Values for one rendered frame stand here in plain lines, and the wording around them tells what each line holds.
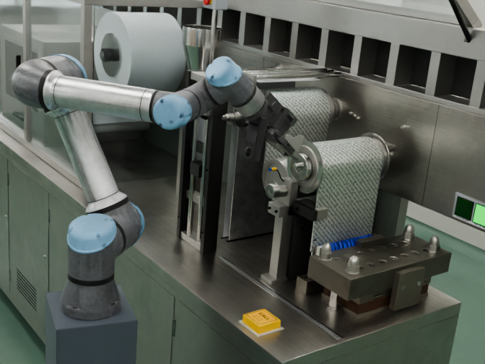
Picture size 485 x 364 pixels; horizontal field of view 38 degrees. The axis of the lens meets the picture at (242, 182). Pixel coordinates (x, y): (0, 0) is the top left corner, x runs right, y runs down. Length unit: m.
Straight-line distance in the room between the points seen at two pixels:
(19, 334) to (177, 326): 1.54
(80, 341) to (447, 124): 1.12
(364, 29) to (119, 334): 1.15
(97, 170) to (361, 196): 0.74
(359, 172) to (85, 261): 0.79
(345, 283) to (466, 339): 2.11
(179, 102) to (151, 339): 0.97
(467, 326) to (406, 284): 2.08
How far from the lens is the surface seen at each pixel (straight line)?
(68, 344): 1.83
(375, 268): 1.94
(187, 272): 2.09
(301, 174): 1.94
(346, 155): 1.99
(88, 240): 1.76
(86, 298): 1.82
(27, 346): 3.48
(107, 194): 1.89
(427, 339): 2.10
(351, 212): 2.06
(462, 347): 3.83
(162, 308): 2.21
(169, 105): 1.58
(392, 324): 1.95
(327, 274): 1.91
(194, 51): 2.49
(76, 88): 1.70
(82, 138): 1.88
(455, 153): 2.03
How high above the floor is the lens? 1.80
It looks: 18 degrees down
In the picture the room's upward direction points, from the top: 5 degrees clockwise
